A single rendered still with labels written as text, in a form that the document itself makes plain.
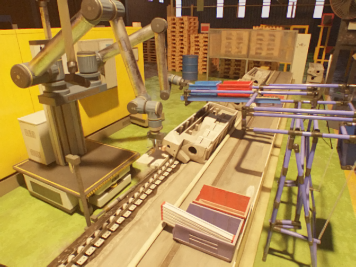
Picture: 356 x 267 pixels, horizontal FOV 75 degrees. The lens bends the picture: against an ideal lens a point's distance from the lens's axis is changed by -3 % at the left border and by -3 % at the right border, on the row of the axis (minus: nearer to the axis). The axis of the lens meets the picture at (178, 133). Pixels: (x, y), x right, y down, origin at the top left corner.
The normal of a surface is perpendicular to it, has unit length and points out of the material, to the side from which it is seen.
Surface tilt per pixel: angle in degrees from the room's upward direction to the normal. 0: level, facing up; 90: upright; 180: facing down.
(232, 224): 88
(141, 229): 0
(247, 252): 0
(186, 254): 0
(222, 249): 92
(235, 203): 88
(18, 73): 90
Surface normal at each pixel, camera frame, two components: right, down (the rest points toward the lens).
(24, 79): -0.18, 0.43
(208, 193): -0.45, 0.34
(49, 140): 0.89, 0.18
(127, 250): 0.00, -0.91
